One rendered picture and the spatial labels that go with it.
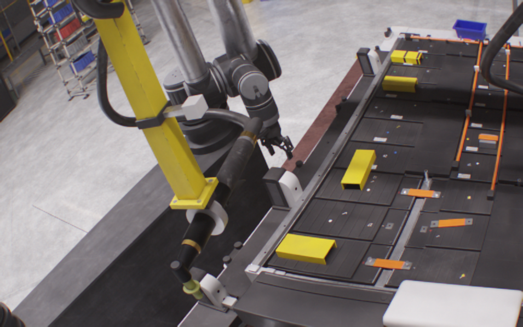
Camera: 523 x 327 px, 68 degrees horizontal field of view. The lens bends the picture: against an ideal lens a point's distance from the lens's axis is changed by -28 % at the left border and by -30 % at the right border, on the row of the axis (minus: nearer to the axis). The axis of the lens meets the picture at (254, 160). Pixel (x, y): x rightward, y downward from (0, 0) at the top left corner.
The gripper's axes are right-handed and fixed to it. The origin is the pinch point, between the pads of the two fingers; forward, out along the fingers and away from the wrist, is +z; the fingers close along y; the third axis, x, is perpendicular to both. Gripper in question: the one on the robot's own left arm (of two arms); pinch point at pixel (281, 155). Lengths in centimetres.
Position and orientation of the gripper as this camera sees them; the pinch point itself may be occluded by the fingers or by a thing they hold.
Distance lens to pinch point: 208.8
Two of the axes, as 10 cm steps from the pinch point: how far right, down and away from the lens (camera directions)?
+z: 3.4, 7.7, 5.4
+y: -6.9, -1.8, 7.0
